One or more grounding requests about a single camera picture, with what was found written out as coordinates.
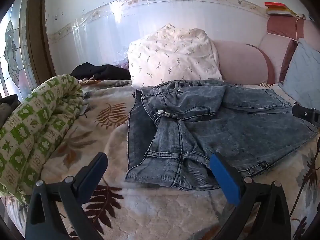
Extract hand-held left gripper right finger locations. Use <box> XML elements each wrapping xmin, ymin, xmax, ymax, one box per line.
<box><xmin>209</xmin><ymin>152</ymin><xmax>292</xmax><ymax>240</ymax></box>

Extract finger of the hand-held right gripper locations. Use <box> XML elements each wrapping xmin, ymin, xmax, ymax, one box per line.
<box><xmin>292</xmin><ymin>104</ymin><xmax>320</xmax><ymax>128</ymax></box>

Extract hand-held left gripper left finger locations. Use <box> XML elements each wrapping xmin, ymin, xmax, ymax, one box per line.
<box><xmin>25</xmin><ymin>152</ymin><xmax>108</xmax><ymax>240</ymax></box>

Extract blue denim pants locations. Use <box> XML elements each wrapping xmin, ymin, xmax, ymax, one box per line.
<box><xmin>125</xmin><ymin>79</ymin><xmax>318</xmax><ymax>191</ymax></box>

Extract light blue pillow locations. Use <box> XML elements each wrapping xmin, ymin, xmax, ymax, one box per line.
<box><xmin>279</xmin><ymin>38</ymin><xmax>320</xmax><ymax>105</ymax></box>

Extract leaf print blanket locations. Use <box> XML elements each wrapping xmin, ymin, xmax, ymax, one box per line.
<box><xmin>0</xmin><ymin>79</ymin><xmax>320</xmax><ymax>240</ymax></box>

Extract green patterned quilt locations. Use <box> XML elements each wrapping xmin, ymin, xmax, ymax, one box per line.
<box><xmin>0</xmin><ymin>74</ymin><xmax>84</xmax><ymax>203</ymax></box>

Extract pink padded headboard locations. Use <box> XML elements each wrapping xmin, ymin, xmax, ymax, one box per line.
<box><xmin>212</xmin><ymin>16</ymin><xmax>315</xmax><ymax>85</ymax></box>

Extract white yellow book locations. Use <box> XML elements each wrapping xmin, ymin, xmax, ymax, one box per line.
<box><xmin>266</xmin><ymin>8</ymin><xmax>304</xmax><ymax>18</ymax></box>

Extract black cloth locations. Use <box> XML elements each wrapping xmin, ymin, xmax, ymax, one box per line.
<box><xmin>69</xmin><ymin>62</ymin><xmax>131</xmax><ymax>80</ymax></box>

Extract dark cloth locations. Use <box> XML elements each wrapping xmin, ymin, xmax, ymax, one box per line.
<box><xmin>0</xmin><ymin>94</ymin><xmax>20</xmax><ymax>128</ymax></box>

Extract red book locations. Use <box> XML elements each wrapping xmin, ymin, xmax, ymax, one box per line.
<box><xmin>264</xmin><ymin>2</ymin><xmax>287</xmax><ymax>10</ymax></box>

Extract white floral pillow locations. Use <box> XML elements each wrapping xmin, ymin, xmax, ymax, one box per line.
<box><xmin>127</xmin><ymin>23</ymin><xmax>222</xmax><ymax>88</ymax></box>

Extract stained glass window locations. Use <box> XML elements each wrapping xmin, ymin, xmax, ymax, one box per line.
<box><xmin>0</xmin><ymin>0</ymin><xmax>38</xmax><ymax>98</ymax></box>

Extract white cord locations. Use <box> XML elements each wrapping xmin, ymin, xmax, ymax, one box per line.
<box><xmin>294</xmin><ymin>17</ymin><xmax>301</xmax><ymax>43</ymax></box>

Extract brown wooden door frame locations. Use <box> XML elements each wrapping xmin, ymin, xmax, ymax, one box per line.
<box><xmin>25</xmin><ymin>0</ymin><xmax>57</xmax><ymax>85</ymax></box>

